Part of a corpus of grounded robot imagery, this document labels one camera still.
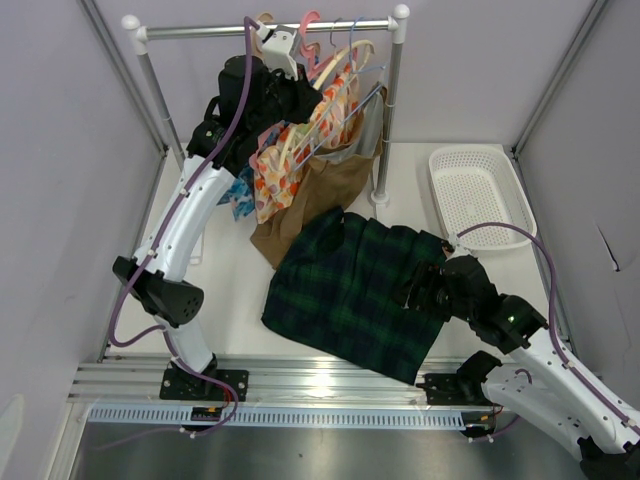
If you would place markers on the pink plastic hanger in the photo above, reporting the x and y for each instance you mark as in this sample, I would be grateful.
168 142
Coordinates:
310 51

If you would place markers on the beige plastic hanger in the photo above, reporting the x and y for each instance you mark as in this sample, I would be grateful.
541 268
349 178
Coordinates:
256 42

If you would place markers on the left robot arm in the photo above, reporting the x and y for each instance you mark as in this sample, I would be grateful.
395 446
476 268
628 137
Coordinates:
254 95

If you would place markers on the brown skirt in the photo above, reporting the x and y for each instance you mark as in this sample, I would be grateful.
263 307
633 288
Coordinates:
333 179

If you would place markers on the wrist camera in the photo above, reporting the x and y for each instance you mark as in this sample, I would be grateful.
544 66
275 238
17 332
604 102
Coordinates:
452 247
278 45

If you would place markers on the blue wire hanger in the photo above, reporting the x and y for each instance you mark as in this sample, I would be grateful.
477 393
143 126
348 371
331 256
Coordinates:
360 90

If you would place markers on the white slotted cable duct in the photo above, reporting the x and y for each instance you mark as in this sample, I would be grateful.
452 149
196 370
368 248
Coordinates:
281 417

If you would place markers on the orange floral garment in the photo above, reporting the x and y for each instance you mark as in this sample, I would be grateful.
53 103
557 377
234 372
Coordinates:
277 170

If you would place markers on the blue floral garment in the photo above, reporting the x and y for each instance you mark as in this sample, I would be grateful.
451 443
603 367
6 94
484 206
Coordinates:
240 196

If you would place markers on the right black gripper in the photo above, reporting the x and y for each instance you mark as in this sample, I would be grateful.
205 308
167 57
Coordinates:
428 278

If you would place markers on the white plastic basket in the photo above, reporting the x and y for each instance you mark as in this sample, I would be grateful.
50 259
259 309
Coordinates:
477 192

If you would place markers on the dark green plaid skirt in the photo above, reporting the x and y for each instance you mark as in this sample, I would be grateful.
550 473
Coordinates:
337 291

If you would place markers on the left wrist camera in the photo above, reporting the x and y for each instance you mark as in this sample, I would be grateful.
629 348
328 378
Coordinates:
278 45

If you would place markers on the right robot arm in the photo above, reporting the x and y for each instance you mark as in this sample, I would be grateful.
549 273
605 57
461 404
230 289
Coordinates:
548 387

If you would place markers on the white clothes rack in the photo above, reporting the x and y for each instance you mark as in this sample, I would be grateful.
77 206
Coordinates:
396 24

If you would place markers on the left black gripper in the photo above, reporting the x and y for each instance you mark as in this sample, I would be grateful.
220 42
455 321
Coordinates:
305 95

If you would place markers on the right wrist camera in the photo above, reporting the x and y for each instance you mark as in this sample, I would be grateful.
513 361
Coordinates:
452 247

